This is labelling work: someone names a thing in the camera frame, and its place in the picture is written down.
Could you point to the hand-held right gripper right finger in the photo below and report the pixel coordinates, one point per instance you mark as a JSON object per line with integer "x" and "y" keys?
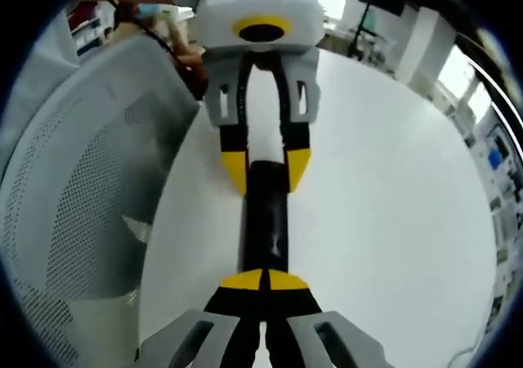
{"x": 294, "y": 302}

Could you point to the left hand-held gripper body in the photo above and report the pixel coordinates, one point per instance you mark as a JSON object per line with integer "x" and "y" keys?
{"x": 261, "y": 4}

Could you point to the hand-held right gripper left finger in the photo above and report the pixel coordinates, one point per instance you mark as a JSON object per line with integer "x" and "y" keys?
{"x": 229, "y": 302}

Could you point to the black remote control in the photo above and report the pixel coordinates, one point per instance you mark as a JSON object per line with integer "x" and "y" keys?
{"x": 265, "y": 204}

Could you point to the black monitor stand pole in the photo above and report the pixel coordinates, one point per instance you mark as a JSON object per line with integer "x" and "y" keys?
{"x": 359, "y": 28}

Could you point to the white square pillar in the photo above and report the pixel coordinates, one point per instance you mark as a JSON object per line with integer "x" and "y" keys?
{"x": 425, "y": 49}

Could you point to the grey mesh office chair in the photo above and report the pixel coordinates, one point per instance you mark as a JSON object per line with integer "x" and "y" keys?
{"x": 81, "y": 180}

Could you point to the red and white shelf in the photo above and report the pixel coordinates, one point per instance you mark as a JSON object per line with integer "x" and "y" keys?
{"x": 88, "y": 26}

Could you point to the wall poster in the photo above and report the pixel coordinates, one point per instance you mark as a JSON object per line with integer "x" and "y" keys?
{"x": 494, "y": 171}

